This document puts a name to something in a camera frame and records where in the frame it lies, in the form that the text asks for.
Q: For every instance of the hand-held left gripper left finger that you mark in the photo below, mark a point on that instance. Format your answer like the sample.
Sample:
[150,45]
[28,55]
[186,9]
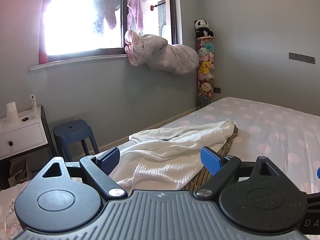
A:
[110,160]

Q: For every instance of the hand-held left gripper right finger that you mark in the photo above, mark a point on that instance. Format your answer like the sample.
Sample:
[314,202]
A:
[211,161]

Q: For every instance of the white crinkle shirt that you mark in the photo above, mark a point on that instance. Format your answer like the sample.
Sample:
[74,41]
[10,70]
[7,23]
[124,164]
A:
[162,160]

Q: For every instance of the olive striped shirt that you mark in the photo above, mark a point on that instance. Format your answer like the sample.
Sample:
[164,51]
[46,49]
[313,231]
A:
[228,145]

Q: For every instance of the blue plastic stool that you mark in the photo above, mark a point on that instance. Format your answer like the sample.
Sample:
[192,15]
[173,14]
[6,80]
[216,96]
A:
[72,132]

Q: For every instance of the bed with pink dotted sheet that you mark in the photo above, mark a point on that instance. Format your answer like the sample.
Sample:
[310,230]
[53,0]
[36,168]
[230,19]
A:
[262,130]

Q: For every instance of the clear toy storage tube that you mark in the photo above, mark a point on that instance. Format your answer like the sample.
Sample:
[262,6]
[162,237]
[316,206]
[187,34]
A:
[205,80]

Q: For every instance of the brown paper bag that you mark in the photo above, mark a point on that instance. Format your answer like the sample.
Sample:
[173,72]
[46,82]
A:
[20,171]

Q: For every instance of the white nightstand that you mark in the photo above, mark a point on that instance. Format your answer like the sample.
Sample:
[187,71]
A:
[20,135]

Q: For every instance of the stack of plush toys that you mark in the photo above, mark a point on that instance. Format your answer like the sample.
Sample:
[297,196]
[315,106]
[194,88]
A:
[205,67]

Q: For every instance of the small black object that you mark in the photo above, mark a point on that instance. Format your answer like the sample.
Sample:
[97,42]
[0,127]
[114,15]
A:
[24,119]

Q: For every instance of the white cream tube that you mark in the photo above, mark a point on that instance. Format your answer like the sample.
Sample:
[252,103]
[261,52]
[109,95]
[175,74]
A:
[33,103]

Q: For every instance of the window sill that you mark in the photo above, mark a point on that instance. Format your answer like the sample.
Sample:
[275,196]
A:
[75,61]

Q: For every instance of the white paper cup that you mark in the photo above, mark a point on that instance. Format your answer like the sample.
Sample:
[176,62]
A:
[12,113]

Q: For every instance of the pink rolled quilt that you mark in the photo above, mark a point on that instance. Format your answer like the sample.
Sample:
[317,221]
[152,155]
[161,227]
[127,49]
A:
[170,57]

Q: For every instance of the red cloth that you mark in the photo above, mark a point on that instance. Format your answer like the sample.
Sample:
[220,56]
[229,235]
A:
[42,57]

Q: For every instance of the panda plush toy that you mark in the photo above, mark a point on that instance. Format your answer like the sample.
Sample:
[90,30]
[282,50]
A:
[203,27]

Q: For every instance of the striped hanging cloth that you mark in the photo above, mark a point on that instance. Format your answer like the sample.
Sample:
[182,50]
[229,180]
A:
[162,17]

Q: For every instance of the pink hanging pants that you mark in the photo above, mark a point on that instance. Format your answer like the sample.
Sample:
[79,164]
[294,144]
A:
[135,10]

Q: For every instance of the grey hanging garment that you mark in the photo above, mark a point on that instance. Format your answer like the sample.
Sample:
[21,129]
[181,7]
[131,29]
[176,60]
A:
[107,5]

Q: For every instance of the red rod end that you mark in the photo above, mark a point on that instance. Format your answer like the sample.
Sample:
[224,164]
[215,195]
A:
[152,7]

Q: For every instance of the dark wall outlet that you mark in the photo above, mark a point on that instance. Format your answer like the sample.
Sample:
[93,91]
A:
[217,89]

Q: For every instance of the window with dark frame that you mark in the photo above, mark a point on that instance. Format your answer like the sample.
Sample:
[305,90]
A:
[75,17]

